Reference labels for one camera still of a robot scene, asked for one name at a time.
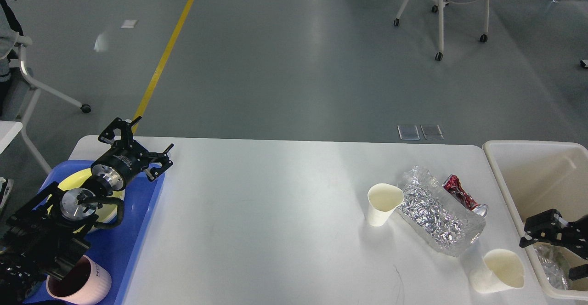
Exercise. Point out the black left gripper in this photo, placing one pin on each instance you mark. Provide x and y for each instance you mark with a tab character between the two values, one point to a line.
127	158

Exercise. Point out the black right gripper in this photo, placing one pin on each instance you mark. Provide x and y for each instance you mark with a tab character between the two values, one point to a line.
550	227

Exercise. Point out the aluminium foil front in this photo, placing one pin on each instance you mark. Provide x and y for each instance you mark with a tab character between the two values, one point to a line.
554	264

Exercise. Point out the yellow plastic plate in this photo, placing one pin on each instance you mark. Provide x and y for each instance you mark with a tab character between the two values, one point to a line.
73	178

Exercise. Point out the white paper cup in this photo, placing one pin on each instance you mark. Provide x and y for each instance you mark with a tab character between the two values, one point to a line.
499	270
383	199

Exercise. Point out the pink ceramic mug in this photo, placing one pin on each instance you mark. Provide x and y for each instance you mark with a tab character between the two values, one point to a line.
86	284

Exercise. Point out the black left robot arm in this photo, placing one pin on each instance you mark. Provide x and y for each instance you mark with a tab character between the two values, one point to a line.
46	236

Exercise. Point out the beige plastic bin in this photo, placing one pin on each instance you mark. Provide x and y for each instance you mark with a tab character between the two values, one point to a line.
535	176

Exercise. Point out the blue plastic tray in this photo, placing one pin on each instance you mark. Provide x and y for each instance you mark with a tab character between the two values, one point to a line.
117	250

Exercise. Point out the crushed red soda can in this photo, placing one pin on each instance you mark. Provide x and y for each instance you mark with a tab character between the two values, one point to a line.
454	187

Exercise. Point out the small white side table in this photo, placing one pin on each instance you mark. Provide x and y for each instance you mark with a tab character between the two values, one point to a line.
8	131

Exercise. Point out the white office chair left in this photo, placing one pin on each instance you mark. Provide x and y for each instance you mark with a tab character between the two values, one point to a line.
24	93

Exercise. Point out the right floor socket plate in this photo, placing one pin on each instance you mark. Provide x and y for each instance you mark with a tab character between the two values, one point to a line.
432	132

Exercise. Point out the floor socket plate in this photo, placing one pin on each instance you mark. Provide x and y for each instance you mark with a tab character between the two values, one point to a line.
432	132
408	132

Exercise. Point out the left floor socket plate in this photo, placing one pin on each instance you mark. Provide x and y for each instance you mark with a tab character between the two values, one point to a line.
408	132

